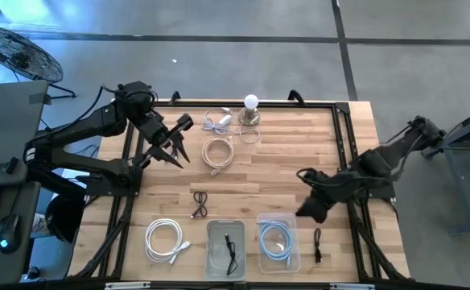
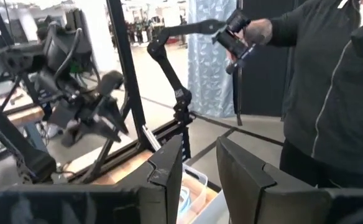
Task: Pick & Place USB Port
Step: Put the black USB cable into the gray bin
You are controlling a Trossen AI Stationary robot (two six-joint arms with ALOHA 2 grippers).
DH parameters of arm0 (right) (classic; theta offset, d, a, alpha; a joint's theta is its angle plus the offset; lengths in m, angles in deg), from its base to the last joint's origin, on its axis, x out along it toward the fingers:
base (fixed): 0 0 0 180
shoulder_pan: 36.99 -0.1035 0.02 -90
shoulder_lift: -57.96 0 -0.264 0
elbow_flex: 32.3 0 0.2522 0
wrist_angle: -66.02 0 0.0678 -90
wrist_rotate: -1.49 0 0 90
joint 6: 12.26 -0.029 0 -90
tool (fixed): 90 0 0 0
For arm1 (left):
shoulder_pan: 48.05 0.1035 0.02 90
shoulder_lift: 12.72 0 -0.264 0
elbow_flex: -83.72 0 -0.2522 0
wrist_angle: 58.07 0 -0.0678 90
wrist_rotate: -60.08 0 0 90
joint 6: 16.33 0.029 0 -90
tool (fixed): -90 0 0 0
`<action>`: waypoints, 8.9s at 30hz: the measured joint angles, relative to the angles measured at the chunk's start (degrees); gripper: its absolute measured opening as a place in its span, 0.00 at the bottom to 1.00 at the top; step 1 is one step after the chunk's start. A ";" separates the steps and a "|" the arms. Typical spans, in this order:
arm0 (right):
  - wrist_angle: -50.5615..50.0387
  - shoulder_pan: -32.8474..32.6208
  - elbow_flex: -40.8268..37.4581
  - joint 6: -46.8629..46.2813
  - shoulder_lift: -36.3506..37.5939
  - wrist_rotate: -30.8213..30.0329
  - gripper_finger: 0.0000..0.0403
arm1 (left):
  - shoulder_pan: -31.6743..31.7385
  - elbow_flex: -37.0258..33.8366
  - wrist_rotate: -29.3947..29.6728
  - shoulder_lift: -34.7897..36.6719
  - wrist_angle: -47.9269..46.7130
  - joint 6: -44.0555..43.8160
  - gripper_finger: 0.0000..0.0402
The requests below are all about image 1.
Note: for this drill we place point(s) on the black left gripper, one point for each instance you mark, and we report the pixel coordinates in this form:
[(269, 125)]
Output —
[(158, 129)]

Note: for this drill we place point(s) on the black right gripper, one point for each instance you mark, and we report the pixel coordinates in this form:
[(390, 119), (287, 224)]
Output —
[(317, 207)]

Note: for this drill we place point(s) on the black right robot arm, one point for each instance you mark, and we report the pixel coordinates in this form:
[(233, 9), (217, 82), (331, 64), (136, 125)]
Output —
[(380, 161)]

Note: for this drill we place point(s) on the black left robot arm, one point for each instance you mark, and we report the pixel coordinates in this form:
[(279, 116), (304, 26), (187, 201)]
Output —
[(78, 125)]

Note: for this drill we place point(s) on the clear plastic bin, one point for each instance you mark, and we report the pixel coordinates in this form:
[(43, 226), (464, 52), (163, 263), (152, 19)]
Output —
[(265, 266)]

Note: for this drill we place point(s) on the brass lamp with white bulb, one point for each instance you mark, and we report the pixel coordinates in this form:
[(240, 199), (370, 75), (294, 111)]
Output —
[(251, 100)]

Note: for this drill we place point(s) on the grey plastic bin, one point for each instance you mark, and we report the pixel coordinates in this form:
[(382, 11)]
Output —
[(217, 262)]

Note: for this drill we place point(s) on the blue-grey metal cart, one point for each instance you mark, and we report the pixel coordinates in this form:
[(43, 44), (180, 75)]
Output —
[(456, 139)]

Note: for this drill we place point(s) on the small black desk object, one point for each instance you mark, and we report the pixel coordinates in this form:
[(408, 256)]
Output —
[(7, 165)]

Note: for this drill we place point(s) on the grey desk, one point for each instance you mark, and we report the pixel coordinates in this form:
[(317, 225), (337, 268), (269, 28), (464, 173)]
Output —
[(5, 121)]

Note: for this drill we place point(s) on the black floor fan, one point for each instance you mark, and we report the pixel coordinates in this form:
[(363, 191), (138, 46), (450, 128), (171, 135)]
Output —
[(19, 54)]

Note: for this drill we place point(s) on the black computer mouse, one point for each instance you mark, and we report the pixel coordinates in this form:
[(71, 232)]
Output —
[(9, 233)]

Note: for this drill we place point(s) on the silver metal bracket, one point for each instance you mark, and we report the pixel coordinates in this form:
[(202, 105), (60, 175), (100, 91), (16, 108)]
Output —
[(127, 285), (351, 286)]

